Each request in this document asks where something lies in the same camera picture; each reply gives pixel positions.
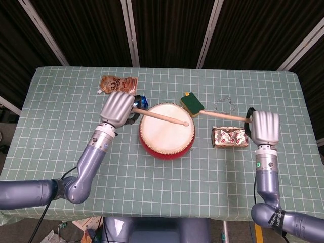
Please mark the red drum white skin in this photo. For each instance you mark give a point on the red drum white skin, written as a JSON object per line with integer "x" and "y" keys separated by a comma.
{"x": 165, "y": 134}

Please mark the green yellow sponge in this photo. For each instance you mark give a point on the green yellow sponge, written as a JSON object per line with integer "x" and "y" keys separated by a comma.
{"x": 192, "y": 103}

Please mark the green grid cutting mat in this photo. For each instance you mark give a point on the green grid cutting mat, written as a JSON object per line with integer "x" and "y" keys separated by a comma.
{"x": 177, "y": 182}

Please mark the orange snack bag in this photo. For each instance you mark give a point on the orange snack bag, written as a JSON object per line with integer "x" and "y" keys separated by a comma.
{"x": 87, "y": 236}

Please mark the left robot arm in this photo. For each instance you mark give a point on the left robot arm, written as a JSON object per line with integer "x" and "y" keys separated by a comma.
{"x": 86, "y": 164}

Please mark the gold foil wrapped package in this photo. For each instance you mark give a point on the gold foil wrapped package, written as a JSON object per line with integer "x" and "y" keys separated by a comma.
{"x": 227, "y": 139}

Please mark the yellow floor strip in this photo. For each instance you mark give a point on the yellow floor strip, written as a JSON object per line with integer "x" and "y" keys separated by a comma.
{"x": 258, "y": 234}

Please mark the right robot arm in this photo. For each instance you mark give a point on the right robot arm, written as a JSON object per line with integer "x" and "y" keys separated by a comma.
{"x": 267, "y": 182}

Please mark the metal table leg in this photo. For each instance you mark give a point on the metal table leg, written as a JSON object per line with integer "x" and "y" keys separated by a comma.
{"x": 225, "y": 231}

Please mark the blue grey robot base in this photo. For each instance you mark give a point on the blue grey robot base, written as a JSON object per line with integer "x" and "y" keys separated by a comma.
{"x": 157, "y": 230}

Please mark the crumpled white paper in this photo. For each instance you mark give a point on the crumpled white paper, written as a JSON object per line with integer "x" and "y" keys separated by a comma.
{"x": 51, "y": 236}

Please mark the wooden drumstick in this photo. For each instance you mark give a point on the wooden drumstick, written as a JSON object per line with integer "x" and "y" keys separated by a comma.
{"x": 222, "y": 116}
{"x": 162, "y": 117}

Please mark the white partition frame post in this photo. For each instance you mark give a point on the white partition frame post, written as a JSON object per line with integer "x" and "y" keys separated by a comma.
{"x": 8, "y": 105}
{"x": 321, "y": 142}
{"x": 130, "y": 33}
{"x": 43, "y": 33}
{"x": 303, "y": 45}
{"x": 209, "y": 35}

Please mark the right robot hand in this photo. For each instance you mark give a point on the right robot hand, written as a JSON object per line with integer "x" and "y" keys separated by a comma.
{"x": 265, "y": 126}

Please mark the white printed paper sheet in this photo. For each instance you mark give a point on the white printed paper sheet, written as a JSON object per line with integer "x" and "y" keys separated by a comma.
{"x": 86, "y": 223}

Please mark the brown sauce pouch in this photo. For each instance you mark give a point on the brown sauce pouch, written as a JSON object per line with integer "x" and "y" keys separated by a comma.
{"x": 117, "y": 84}

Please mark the blue silver drink can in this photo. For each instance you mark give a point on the blue silver drink can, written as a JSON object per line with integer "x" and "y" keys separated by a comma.
{"x": 142, "y": 101}

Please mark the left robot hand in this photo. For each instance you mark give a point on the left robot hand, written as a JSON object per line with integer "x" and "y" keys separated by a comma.
{"x": 117, "y": 108}

